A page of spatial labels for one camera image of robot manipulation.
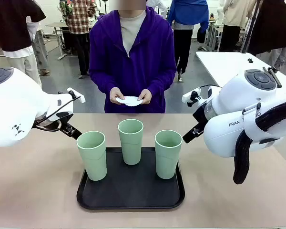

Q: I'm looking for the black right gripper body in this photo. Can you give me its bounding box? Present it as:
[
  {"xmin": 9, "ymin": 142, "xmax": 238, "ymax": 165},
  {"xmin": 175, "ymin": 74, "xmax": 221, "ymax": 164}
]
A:
[{"xmin": 192, "ymin": 102, "xmax": 208, "ymax": 125}]

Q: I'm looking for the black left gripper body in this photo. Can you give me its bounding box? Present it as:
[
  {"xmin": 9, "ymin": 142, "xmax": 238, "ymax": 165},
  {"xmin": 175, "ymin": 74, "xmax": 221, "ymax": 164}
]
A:
[{"xmin": 34, "ymin": 118, "xmax": 65, "ymax": 132}]

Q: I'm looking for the pale green plastic cup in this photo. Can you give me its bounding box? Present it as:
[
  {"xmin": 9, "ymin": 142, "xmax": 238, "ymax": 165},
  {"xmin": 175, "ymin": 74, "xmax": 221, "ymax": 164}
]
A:
[
  {"xmin": 154, "ymin": 130, "xmax": 183, "ymax": 179},
  {"xmin": 76, "ymin": 130, "xmax": 107, "ymax": 181},
  {"xmin": 117, "ymin": 119, "xmax": 144, "ymax": 166}
]

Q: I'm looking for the white lace paper coaster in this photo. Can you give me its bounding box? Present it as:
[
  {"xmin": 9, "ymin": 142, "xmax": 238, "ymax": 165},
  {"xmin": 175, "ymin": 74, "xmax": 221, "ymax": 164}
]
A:
[{"xmin": 115, "ymin": 95, "xmax": 144, "ymax": 107}]

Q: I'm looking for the person's left forearm purple sleeve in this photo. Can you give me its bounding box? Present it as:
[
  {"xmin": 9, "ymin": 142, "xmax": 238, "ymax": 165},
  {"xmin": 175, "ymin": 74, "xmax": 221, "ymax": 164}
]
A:
[{"xmin": 147, "ymin": 68, "xmax": 177, "ymax": 96}]

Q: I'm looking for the person's right forearm purple sleeve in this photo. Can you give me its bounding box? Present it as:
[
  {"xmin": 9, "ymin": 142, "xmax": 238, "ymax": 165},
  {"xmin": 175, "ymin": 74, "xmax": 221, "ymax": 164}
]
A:
[{"xmin": 89, "ymin": 68, "xmax": 115, "ymax": 101}]

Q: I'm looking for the person's left hand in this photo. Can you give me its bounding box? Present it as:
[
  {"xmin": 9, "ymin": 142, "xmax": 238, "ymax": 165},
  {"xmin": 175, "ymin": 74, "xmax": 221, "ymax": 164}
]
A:
[{"xmin": 137, "ymin": 89, "xmax": 153, "ymax": 105}]

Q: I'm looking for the person's right hand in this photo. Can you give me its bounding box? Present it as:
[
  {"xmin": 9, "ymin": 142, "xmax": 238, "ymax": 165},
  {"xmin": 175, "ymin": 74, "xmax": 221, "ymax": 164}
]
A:
[{"xmin": 109, "ymin": 87, "xmax": 126, "ymax": 104}]

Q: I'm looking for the white side table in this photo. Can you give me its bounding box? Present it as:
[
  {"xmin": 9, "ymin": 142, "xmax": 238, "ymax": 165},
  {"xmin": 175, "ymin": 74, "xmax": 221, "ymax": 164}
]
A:
[{"xmin": 195, "ymin": 51, "xmax": 286, "ymax": 89}]

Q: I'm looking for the person in grey trousers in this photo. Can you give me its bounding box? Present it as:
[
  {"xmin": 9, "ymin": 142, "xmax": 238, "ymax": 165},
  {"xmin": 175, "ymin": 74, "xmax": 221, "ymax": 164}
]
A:
[{"xmin": 26, "ymin": 16, "xmax": 51, "ymax": 76}]

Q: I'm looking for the person in purple hoodie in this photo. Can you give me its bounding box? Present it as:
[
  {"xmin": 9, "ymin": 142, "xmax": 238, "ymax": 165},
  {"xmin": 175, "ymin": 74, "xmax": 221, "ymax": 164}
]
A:
[{"xmin": 89, "ymin": 4, "xmax": 177, "ymax": 114}]

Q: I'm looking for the black plastic tray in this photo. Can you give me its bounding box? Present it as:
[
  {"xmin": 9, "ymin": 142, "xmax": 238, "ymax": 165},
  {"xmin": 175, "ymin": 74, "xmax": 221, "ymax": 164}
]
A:
[{"xmin": 76, "ymin": 146, "xmax": 186, "ymax": 210}]

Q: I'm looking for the long black folded tool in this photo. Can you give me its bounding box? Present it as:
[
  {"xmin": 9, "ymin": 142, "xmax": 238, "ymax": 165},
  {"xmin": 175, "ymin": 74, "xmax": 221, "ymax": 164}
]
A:
[{"xmin": 263, "ymin": 66, "xmax": 283, "ymax": 88}]

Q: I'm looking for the black tripod pole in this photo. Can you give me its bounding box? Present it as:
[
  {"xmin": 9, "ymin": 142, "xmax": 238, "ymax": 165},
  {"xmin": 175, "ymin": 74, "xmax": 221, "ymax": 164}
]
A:
[{"xmin": 240, "ymin": 0, "xmax": 263, "ymax": 53}]

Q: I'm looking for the white background desk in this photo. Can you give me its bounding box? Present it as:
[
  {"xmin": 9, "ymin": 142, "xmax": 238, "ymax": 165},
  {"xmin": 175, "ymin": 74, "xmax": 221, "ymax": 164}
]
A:
[{"xmin": 45, "ymin": 22, "xmax": 70, "ymax": 60}]

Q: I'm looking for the white mannequin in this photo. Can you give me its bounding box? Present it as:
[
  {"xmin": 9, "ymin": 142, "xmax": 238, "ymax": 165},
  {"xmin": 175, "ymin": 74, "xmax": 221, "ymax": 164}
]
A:
[{"xmin": 215, "ymin": 6, "xmax": 226, "ymax": 24}]

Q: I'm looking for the person in blue jacket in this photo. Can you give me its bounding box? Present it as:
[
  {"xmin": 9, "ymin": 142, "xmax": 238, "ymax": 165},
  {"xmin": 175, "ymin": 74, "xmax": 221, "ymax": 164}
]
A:
[{"xmin": 168, "ymin": 0, "xmax": 209, "ymax": 82}]

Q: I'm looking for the person in beige top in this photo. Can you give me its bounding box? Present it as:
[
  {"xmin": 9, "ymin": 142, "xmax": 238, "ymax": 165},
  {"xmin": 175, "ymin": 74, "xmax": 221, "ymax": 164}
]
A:
[{"xmin": 220, "ymin": 0, "xmax": 255, "ymax": 52}]

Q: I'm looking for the person in dark tee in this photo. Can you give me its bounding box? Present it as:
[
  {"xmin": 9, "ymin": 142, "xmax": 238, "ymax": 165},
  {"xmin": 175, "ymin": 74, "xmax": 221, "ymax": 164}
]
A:
[{"xmin": 0, "ymin": 0, "xmax": 47, "ymax": 87}]

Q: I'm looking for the person in black coat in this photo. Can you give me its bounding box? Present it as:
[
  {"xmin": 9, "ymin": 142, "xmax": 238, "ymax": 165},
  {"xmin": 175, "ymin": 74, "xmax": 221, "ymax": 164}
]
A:
[{"xmin": 247, "ymin": 0, "xmax": 286, "ymax": 71}]

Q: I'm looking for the person in plaid shirt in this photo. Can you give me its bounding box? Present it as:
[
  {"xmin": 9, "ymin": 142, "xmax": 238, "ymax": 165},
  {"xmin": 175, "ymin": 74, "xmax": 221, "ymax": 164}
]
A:
[{"xmin": 59, "ymin": 0, "xmax": 97, "ymax": 79}]

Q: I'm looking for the thin left arm cable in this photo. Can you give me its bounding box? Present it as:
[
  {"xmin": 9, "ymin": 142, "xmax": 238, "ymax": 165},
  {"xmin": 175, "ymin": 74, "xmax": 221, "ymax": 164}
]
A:
[{"xmin": 33, "ymin": 96, "xmax": 82, "ymax": 131}]

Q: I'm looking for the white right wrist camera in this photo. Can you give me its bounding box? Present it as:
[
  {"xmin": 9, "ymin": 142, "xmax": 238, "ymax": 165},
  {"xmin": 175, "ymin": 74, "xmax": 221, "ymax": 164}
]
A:
[{"xmin": 182, "ymin": 87, "xmax": 202, "ymax": 107}]

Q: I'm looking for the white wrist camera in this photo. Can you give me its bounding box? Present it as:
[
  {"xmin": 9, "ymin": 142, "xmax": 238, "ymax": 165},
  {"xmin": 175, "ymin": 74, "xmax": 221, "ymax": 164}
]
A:
[
  {"xmin": 182, "ymin": 87, "xmax": 202, "ymax": 107},
  {"xmin": 66, "ymin": 87, "xmax": 86, "ymax": 104}
]

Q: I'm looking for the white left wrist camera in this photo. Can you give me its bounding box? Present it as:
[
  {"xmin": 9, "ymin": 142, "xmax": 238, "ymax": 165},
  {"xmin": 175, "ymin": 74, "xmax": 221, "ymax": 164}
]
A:
[{"xmin": 66, "ymin": 87, "xmax": 86, "ymax": 104}]

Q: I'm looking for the grey background desk frame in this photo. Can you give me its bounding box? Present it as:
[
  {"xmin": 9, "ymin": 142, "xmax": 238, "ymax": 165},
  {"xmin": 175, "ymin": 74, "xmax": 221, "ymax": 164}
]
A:
[{"xmin": 204, "ymin": 22, "xmax": 224, "ymax": 52}]

